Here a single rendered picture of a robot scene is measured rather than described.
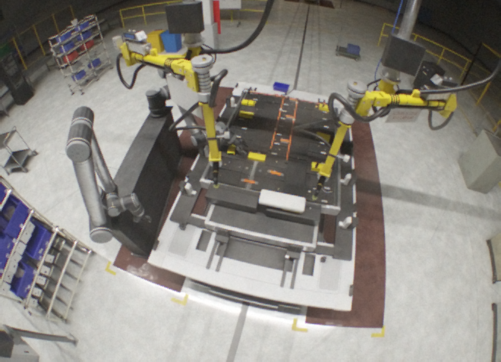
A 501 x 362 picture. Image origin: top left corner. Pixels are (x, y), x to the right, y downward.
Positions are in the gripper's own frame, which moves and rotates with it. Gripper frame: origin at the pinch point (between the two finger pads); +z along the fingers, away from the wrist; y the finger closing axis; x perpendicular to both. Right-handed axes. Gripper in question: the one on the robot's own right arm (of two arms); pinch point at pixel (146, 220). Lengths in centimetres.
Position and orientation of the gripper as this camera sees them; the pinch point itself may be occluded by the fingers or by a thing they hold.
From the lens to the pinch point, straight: 215.3
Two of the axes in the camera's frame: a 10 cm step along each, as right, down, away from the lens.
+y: -10.0, -0.8, 0.5
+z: -0.1, 6.1, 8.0
